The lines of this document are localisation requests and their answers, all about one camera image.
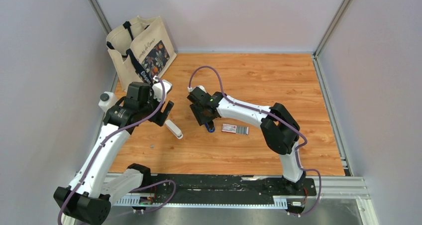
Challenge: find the white bottle black cap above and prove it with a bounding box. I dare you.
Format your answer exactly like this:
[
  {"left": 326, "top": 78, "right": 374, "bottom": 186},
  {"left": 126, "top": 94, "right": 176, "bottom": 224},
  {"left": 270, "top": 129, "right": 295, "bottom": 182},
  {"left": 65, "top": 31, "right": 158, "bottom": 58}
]
[{"left": 98, "top": 92, "right": 118, "bottom": 113}]

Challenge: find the white stapler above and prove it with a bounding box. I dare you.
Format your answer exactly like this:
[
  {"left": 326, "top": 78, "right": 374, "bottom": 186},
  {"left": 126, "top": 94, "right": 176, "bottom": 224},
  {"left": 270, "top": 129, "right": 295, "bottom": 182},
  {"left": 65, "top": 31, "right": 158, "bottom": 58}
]
[{"left": 164, "top": 119, "right": 183, "bottom": 139}]

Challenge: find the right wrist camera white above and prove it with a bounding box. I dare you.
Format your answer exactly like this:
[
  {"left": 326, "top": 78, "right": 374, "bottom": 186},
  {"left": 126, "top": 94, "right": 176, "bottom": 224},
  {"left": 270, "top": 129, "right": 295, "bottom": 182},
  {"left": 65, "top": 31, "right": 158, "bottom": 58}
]
[{"left": 187, "top": 85, "right": 207, "bottom": 93}]

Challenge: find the beige canvas tote bag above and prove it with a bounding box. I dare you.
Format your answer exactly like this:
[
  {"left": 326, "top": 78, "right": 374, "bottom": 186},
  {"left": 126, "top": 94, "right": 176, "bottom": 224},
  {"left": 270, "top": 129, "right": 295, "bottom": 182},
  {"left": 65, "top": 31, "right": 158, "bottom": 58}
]
[{"left": 106, "top": 16, "right": 177, "bottom": 92}]

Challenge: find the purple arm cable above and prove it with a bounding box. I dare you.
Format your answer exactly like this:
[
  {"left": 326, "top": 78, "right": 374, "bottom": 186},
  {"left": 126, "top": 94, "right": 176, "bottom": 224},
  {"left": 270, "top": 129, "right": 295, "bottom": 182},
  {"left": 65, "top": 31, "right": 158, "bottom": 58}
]
[
  {"left": 188, "top": 65, "right": 322, "bottom": 217},
  {"left": 56, "top": 76, "right": 177, "bottom": 225}
]

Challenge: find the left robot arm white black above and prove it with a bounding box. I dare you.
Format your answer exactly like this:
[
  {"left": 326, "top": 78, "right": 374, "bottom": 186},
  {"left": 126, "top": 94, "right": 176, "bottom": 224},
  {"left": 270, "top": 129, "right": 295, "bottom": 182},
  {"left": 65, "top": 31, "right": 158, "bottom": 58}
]
[{"left": 53, "top": 77, "right": 174, "bottom": 225}]

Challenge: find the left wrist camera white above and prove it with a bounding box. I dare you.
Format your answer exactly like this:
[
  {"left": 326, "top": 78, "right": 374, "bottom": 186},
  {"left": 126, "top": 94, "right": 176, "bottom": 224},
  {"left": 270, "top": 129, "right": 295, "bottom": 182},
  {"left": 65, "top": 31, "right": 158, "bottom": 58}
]
[{"left": 152, "top": 76, "right": 173, "bottom": 102}]

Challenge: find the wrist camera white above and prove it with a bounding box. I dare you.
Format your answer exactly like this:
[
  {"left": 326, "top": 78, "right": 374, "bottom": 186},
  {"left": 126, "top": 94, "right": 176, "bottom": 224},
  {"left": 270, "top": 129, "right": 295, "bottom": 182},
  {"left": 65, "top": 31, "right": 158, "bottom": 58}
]
[
  {"left": 187, "top": 85, "right": 207, "bottom": 93},
  {"left": 152, "top": 76, "right": 173, "bottom": 102}
]

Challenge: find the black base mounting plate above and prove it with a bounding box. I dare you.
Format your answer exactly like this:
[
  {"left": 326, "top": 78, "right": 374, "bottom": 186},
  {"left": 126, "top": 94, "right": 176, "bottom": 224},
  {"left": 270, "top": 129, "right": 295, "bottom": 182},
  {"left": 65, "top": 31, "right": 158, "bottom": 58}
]
[{"left": 141, "top": 174, "right": 318, "bottom": 209}]

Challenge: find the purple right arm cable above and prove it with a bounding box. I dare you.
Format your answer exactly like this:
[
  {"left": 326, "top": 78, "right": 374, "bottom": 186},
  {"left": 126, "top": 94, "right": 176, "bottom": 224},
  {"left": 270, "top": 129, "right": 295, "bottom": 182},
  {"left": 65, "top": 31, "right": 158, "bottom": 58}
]
[{"left": 188, "top": 65, "right": 322, "bottom": 217}]

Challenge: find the blue stapler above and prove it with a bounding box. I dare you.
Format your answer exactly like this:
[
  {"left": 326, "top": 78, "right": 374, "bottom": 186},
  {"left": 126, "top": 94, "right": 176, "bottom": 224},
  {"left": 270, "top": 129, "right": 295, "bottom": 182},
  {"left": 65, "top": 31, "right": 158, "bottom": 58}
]
[{"left": 205, "top": 121, "right": 215, "bottom": 133}]

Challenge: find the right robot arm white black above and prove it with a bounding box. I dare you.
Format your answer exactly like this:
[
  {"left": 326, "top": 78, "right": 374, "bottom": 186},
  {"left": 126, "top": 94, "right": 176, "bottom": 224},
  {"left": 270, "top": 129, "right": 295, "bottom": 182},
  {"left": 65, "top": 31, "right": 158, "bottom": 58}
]
[{"left": 187, "top": 86, "right": 306, "bottom": 195}]

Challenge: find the red white staple box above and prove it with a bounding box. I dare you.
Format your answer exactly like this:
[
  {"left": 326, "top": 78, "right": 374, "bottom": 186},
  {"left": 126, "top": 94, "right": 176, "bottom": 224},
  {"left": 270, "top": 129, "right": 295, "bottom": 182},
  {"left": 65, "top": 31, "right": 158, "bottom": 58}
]
[{"left": 221, "top": 123, "right": 249, "bottom": 135}]

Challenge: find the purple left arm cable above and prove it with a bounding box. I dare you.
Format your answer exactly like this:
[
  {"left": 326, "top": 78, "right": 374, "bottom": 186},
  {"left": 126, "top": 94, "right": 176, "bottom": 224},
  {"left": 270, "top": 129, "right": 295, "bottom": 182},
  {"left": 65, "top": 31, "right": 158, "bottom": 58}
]
[{"left": 56, "top": 76, "right": 177, "bottom": 225}]

